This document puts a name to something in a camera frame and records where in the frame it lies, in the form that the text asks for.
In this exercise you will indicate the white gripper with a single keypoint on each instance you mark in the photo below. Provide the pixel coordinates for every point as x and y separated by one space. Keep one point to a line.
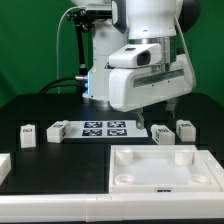
130 89

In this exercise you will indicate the white square tabletop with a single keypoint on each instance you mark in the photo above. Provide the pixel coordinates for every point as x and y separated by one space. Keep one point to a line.
159 168

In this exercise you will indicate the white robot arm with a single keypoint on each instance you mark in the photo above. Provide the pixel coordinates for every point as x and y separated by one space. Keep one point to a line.
133 22

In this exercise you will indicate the white marker sheet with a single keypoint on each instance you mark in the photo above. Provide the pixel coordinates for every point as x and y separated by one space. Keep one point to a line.
105 129

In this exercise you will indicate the white fence right piece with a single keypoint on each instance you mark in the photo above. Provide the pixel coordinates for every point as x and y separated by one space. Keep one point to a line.
215 168

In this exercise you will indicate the white fence piece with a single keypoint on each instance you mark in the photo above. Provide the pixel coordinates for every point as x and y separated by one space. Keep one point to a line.
215 168
5 166

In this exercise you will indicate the white obstacle fence front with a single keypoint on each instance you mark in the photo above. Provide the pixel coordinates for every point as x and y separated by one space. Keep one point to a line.
111 207

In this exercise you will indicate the white fence left piece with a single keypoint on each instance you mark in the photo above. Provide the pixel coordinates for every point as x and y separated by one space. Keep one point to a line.
5 166

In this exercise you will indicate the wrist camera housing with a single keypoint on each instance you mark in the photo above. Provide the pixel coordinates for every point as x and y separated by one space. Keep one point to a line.
136 55

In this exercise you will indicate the mounted depth camera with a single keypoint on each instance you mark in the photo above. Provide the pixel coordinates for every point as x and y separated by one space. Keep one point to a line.
100 14

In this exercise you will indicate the black camera stand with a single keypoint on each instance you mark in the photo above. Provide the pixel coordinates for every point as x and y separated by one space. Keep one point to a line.
80 43

